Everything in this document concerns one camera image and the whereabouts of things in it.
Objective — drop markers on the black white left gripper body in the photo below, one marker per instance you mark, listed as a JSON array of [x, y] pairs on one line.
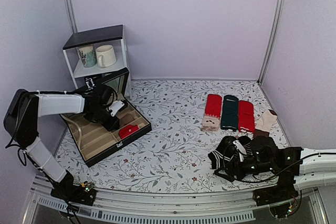
[[108, 125]]

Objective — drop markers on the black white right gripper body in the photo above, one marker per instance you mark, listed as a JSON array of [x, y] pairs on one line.
[[241, 173]]

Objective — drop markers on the black grey striped sock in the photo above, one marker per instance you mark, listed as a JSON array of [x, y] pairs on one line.
[[245, 143]]

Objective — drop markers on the brown ribbed sock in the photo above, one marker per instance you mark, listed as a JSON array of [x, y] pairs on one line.
[[126, 119]]

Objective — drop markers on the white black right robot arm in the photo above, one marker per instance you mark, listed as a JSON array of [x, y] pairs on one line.
[[260, 160]]

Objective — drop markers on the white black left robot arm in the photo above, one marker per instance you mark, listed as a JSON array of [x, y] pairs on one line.
[[21, 122]]

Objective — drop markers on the red rolled sock in box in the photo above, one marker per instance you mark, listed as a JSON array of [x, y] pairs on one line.
[[128, 130]]

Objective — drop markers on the black sock white stripes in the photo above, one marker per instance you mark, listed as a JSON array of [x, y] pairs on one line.
[[225, 151]]

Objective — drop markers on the cream brown striped sock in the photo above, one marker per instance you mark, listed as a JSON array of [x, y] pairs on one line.
[[264, 123]]

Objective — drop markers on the red sock with face pattern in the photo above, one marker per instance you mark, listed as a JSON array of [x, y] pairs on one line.
[[212, 113]]

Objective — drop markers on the red white sock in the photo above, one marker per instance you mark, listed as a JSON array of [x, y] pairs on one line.
[[246, 120]]

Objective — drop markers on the white ceramic mug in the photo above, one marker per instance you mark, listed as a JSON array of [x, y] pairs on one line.
[[105, 56]]

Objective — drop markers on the dark green sock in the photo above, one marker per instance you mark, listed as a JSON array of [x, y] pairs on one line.
[[229, 119]]

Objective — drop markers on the floral patterned table mat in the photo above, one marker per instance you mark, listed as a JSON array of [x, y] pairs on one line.
[[173, 157]]

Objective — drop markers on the patterned ceramic mug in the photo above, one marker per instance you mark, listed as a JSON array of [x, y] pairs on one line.
[[87, 56]]

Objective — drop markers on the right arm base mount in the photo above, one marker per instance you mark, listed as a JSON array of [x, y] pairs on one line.
[[274, 194]]

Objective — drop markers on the white frame black top shelf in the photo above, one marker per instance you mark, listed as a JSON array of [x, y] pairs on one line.
[[112, 35]]

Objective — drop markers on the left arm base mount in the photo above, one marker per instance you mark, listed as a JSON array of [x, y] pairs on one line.
[[84, 193]]

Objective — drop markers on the right aluminium corner post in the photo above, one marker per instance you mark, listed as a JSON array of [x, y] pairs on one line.
[[271, 41]]

